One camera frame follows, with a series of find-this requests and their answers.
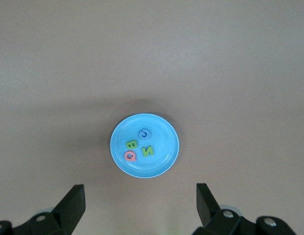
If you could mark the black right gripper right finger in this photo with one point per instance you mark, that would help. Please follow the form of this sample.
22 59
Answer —
207 210

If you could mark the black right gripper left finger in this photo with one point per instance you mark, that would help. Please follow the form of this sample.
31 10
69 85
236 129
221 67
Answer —
68 211

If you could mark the red foam uppercase Q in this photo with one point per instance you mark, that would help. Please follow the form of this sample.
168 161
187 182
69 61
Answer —
127 157

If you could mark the green foam uppercase N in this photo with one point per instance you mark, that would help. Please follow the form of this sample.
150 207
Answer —
143 151

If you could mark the green foam uppercase B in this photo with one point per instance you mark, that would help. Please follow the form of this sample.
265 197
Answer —
129 143

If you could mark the blue foam uppercase C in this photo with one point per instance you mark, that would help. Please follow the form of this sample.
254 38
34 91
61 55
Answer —
139 134

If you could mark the blue round plate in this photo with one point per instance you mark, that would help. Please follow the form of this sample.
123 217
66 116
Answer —
161 151

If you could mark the brown table mat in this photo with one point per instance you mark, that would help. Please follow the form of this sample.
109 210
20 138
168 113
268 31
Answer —
68 73

